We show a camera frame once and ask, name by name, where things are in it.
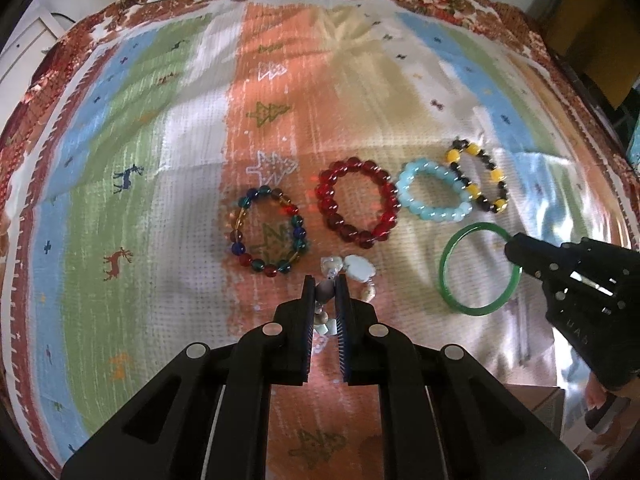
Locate yellow and black bead bracelet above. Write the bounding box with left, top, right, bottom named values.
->
left=445, top=137, right=510, bottom=216

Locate red bead bracelet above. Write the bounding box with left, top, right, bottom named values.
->
left=318, top=158, right=401, bottom=250

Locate white cabinet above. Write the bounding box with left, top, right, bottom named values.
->
left=0, top=10, right=68, bottom=96

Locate multicolour glass bead bracelet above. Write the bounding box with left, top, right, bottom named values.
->
left=229, top=186, right=308, bottom=277

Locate striped printed mat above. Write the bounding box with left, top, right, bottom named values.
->
left=10, top=0, right=608, bottom=480

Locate light blue bead bracelet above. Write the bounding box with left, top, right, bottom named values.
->
left=396, top=158, right=474, bottom=224

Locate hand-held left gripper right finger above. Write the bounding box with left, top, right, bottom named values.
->
left=334, top=274, right=589, bottom=480

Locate person's right hand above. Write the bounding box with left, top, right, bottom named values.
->
left=585, top=374, right=640, bottom=413

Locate pale stone bead bracelet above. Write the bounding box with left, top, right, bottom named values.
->
left=311, top=255, right=379, bottom=356

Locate brown floral blanket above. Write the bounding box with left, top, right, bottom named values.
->
left=0, top=0, right=640, bottom=480

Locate cardboard box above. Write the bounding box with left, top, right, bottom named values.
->
left=502, top=384, right=568, bottom=448

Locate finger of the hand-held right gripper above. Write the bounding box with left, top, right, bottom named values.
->
left=504, top=232, right=563, bottom=281

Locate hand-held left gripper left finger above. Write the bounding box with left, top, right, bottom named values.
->
left=60, top=275, right=319, bottom=480

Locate green jade bangle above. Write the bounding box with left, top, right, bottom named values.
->
left=438, top=221, right=524, bottom=317

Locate dark wooden furniture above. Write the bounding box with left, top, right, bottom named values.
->
left=530, top=0, right=640, bottom=156

